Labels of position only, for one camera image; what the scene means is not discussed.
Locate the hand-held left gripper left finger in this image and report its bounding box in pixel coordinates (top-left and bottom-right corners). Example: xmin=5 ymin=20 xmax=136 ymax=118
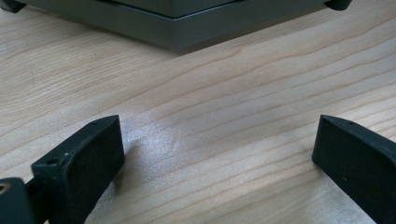
xmin=30 ymin=114 xmax=126 ymax=224

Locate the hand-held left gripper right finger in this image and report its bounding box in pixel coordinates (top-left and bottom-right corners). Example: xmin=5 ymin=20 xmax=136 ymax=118
xmin=311 ymin=114 xmax=396 ymax=224

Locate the dark grey corner rack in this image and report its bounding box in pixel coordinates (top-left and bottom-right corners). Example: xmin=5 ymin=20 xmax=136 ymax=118
xmin=0 ymin=0 xmax=353 ymax=51

